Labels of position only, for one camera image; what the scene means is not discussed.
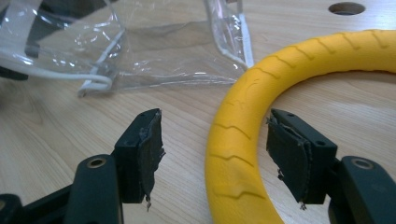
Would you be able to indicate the clear plastic bag white trim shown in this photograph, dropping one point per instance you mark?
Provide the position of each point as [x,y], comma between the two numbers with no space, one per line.
[162,53]

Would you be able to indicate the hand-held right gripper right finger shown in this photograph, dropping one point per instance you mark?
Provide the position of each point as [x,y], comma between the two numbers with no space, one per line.
[299,155]

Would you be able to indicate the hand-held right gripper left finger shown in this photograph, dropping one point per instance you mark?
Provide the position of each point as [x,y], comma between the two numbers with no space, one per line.
[134,161]

